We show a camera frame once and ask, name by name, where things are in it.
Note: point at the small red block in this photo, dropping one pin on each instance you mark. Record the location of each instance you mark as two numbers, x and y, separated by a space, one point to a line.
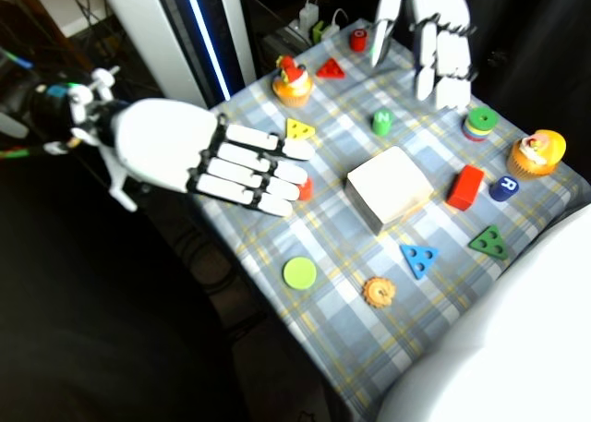
305 191

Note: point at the red cylinder letter O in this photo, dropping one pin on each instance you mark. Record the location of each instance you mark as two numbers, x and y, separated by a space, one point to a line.
358 40

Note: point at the green cylinder letter N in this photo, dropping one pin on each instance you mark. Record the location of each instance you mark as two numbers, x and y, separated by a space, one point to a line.
382 123

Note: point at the white paper box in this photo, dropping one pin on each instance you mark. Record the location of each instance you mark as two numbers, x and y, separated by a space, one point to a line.
385 182

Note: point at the blue cylinder letter R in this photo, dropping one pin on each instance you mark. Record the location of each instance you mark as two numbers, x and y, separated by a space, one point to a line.
503 189

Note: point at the white pillar blue stripe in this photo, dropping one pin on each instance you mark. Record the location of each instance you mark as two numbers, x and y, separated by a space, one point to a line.
138 34

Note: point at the yellow triangle block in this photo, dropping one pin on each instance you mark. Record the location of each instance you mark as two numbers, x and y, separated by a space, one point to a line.
297 130

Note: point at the toy cupcake red topping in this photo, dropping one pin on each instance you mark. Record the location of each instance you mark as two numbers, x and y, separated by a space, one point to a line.
292 87

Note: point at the black power strip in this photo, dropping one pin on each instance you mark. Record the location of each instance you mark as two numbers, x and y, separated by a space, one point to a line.
284 43

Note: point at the red triangle block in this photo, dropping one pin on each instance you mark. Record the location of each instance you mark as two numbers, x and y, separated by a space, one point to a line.
331 69

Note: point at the green plug adapter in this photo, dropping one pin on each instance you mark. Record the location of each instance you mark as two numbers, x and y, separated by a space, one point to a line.
318 32

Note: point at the green flat disc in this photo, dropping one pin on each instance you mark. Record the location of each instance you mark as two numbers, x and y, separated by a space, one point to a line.
300 273

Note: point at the blue plaid tablecloth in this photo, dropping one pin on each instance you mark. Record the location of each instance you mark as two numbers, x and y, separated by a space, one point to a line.
351 320

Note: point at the orange toy cookie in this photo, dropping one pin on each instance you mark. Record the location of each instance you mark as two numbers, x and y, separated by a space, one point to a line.
378 292

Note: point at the blue triangle block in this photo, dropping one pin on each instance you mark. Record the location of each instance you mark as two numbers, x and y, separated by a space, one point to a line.
418 258

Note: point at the red rectangular block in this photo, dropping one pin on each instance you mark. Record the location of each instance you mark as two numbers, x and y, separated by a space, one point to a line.
464 189

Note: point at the green triangle block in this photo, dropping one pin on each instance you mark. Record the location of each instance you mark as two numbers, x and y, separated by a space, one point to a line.
490 244

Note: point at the toy cupcake yellow topping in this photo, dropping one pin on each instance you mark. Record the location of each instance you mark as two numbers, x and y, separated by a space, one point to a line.
535 156

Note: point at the large white rounded shell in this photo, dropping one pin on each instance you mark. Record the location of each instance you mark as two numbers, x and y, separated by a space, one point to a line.
508 339

